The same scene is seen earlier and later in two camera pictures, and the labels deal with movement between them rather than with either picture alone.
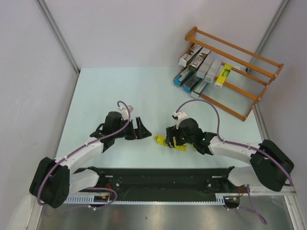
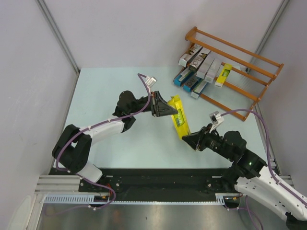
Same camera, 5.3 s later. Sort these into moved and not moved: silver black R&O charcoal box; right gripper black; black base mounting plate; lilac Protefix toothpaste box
Moved: right gripper black
Not moved: black base mounting plate; silver black R&O charcoal box; lilac Protefix toothpaste box
